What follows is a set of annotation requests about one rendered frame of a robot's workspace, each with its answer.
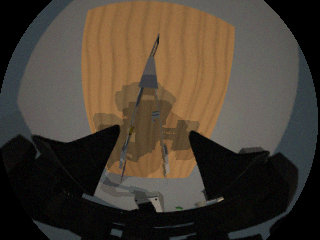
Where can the grey cylinder with orange lid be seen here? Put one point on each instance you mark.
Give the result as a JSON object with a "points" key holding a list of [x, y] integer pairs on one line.
{"points": [[200, 204]]}

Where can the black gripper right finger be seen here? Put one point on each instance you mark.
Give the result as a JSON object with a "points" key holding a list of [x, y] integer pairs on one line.
{"points": [[220, 167]]}

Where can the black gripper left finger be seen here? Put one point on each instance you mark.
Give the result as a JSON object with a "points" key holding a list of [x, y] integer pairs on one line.
{"points": [[84, 159]]}

